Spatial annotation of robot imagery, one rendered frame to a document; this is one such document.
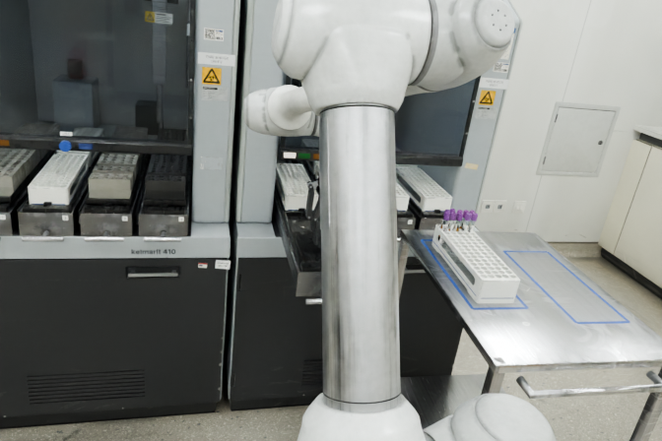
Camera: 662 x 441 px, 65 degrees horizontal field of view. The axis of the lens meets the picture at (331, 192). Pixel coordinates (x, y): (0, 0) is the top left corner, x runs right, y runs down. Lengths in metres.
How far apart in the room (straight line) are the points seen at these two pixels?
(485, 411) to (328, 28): 0.53
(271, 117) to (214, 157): 0.44
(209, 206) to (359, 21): 1.08
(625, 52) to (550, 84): 0.48
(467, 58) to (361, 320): 0.36
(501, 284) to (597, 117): 2.34
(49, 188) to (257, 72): 0.65
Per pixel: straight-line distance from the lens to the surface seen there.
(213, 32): 1.52
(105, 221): 1.59
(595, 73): 3.43
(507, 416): 0.77
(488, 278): 1.28
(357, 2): 0.68
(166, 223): 1.58
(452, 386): 1.90
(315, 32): 0.66
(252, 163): 1.60
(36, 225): 1.63
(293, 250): 1.40
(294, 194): 1.59
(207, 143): 1.58
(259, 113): 1.21
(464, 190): 1.85
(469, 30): 0.71
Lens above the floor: 1.46
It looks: 21 degrees down
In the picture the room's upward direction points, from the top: 7 degrees clockwise
